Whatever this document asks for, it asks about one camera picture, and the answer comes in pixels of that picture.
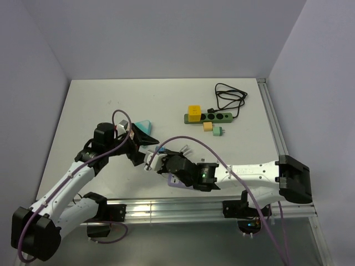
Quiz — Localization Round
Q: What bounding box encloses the yellow cube socket adapter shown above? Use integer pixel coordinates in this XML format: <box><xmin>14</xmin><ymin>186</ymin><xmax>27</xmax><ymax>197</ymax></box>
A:
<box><xmin>187</xmin><ymin>105</ymin><xmax>202</xmax><ymax>122</ymax></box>

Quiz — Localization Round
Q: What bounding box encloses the aluminium side rail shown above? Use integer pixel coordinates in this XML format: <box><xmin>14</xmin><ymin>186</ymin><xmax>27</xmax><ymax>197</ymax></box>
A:
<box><xmin>256</xmin><ymin>78</ymin><xmax>302</xmax><ymax>195</ymax></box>

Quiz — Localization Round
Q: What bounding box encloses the teal triangular power strip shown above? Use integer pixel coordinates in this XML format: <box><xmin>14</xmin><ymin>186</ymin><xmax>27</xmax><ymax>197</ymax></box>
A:
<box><xmin>135</xmin><ymin>120</ymin><xmax>152</xmax><ymax>135</ymax></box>

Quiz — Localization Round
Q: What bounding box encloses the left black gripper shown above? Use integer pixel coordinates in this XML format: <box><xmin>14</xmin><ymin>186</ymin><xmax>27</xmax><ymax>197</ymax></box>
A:
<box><xmin>105</xmin><ymin>124</ymin><xmax>159</xmax><ymax>166</ymax></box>

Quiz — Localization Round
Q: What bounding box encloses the mint green plug adapter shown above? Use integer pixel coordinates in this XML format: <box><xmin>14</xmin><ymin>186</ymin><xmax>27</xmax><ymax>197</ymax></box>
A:
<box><xmin>212</xmin><ymin>126</ymin><xmax>225</xmax><ymax>136</ymax></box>

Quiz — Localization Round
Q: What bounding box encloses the green power strip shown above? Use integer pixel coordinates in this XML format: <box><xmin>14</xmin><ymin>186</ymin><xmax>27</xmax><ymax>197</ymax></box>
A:
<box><xmin>184</xmin><ymin>112</ymin><xmax>234</xmax><ymax>124</ymax></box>

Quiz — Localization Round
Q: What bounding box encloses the purple power strip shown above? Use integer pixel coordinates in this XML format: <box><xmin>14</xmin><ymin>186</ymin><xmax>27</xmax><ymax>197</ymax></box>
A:
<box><xmin>168</xmin><ymin>173</ymin><xmax>188</xmax><ymax>189</ymax></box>

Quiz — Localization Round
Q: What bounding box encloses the black power cable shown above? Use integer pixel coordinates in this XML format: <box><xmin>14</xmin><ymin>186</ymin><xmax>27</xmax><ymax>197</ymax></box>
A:
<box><xmin>206</xmin><ymin>83</ymin><xmax>248</xmax><ymax>119</ymax></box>

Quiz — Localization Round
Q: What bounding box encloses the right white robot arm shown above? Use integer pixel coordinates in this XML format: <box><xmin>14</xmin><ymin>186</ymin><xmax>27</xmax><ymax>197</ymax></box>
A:
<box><xmin>150</xmin><ymin>150</ymin><xmax>313</xmax><ymax>216</ymax></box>

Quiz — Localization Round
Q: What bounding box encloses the orange small plug adapter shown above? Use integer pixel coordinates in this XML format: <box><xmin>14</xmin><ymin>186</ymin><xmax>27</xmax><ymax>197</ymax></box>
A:
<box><xmin>203</xmin><ymin>122</ymin><xmax>213</xmax><ymax>132</ymax></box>

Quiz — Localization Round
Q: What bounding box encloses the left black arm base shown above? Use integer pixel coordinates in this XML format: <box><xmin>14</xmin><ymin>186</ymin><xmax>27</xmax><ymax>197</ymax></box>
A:
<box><xmin>82</xmin><ymin>192</ymin><xmax>127</xmax><ymax>239</ymax></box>

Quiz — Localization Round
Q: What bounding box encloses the aluminium front rail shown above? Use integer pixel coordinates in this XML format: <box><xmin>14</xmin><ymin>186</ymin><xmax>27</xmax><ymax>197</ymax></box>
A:
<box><xmin>74</xmin><ymin>195</ymin><xmax>317</xmax><ymax>225</ymax></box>

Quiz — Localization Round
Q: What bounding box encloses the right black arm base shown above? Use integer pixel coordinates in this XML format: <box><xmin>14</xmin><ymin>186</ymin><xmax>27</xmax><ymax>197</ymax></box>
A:
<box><xmin>222</xmin><ymin>191</ymin><xmax>262</xmax><ymax>238</ymax></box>

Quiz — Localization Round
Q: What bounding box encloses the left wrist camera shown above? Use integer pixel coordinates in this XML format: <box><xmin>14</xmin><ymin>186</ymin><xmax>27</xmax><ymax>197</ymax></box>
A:
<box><xmin>115</xmin><ymin>120</ymin><xmax>130</xmax><ymax>138</ymax></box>

